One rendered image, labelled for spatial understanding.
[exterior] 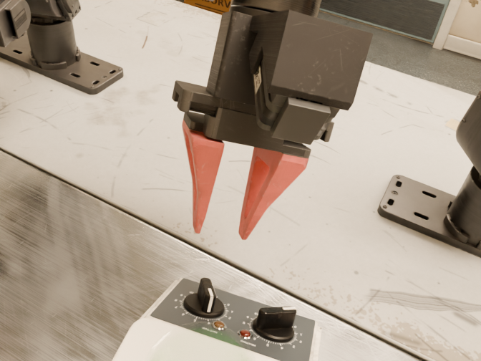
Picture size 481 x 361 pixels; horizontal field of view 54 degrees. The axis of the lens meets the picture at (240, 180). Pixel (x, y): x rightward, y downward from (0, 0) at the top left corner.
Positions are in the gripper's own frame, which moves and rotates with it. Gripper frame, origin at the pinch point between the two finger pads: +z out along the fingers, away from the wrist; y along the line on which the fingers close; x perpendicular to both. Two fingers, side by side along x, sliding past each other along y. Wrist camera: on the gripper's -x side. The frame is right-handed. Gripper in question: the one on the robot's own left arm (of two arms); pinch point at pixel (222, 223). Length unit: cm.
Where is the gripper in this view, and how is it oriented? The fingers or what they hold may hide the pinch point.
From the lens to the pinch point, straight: 35.0
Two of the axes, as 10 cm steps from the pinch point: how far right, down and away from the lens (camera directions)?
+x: -2.1, -2.9, 9.3
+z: -2.3, 9.4, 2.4
